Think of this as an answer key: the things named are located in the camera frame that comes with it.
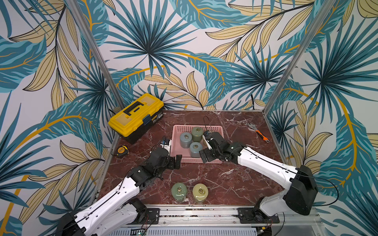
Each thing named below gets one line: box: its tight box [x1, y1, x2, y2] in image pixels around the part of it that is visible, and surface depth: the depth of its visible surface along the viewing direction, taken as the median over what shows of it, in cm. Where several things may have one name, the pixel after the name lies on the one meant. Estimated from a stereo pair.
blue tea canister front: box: [189, 141, 203, 158], surface depth 91 cm
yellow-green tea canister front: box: [192, 182, 209, 204], surface depth 75 cm
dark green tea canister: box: [171, 182, 188, 203], surface depth 75 cm
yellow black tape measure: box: [116, 145, 130, 157], surface depth 95 cm
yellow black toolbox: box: [107, 92, 165, 144], surface depth 97 cm
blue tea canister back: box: [179, 131, 192, 149], surface depth 95 cm
